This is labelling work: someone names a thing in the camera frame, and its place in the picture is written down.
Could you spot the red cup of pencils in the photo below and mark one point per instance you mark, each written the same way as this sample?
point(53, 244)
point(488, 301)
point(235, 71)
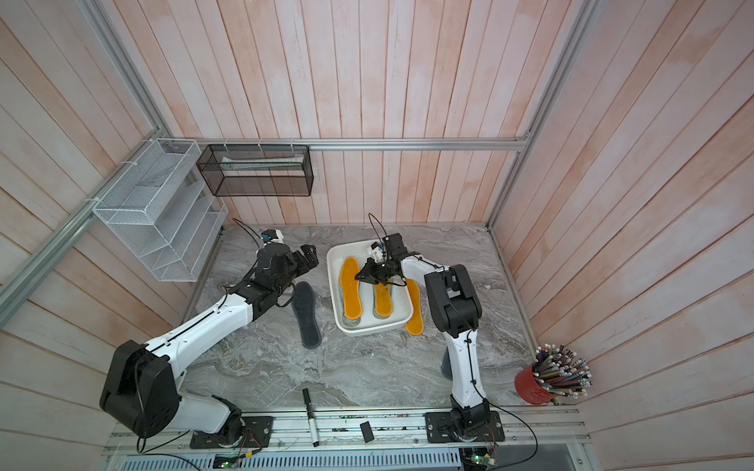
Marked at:
point(556, 372)

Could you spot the small black block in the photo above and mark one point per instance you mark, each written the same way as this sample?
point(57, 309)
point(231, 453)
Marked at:
point(366, 431)

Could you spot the yellow fuzzy insole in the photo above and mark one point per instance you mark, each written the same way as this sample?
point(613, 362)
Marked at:
point(350, 268)
point(383, 306)
point(415, 325)

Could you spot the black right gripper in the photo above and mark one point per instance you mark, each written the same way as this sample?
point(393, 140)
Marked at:
point(370, 273)

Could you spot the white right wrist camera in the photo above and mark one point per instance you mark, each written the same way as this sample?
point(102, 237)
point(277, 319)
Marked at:
point(377, 252)

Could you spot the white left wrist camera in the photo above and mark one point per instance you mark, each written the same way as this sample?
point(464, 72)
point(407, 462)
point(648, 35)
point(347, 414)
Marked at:
point(272, 236)

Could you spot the white wire mesh shelf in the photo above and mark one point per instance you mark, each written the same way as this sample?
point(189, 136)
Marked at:
point(167, 220)

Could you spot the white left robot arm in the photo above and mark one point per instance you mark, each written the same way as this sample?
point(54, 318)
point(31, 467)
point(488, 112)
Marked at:
point(141, 389)

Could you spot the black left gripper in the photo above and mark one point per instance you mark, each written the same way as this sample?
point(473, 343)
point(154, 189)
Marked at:
point(310, 256)

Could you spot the black marker pen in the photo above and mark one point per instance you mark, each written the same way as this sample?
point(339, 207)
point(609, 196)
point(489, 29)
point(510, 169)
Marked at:
point(314, 435)

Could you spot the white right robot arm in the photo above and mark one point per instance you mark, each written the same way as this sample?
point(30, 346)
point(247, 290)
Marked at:
point(455, 309)

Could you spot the black wire mesh basket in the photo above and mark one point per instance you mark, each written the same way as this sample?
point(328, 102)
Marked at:
point(257, 169)

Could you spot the dark grey insole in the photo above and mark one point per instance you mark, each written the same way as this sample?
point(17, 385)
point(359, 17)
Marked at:
point(304, 307)
point(446, 367)

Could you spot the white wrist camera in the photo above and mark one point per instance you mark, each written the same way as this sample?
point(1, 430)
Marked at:
point(377, 252)
point(272, 236)

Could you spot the white textured insole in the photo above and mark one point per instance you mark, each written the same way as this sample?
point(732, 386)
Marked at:
point(351, 301)

